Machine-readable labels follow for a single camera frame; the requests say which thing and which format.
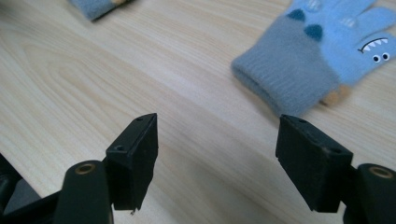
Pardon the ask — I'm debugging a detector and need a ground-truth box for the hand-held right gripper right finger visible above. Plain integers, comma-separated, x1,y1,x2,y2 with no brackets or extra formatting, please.
275,114,354,214

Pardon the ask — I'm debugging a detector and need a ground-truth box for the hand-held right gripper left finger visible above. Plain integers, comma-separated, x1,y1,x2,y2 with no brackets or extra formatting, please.
105,112,159,214

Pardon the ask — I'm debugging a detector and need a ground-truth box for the blue knitted monster glove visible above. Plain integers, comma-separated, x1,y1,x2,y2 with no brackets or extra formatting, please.
231,0,396,118
66,0,134,22

